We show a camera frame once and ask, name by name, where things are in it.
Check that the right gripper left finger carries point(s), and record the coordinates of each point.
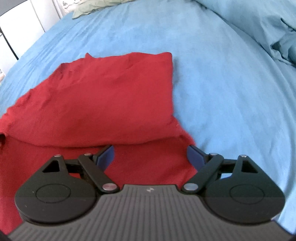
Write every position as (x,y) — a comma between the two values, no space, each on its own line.
(94,166)

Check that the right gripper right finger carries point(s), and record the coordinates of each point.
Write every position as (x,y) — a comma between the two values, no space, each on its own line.
(206,165)

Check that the red cloth garment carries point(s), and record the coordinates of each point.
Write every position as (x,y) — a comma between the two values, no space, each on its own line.
(85,105)

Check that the blue bed sheet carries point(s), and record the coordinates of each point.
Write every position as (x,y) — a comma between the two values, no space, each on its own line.
(229,94)

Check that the blue duvet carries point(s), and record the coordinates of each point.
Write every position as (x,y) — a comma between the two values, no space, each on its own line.
(270,23)

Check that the white wardrobe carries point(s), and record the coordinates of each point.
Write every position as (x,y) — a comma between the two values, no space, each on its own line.
(22,24)

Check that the sage green pillow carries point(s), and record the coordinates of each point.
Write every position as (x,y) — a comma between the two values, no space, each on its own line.
(90,6)

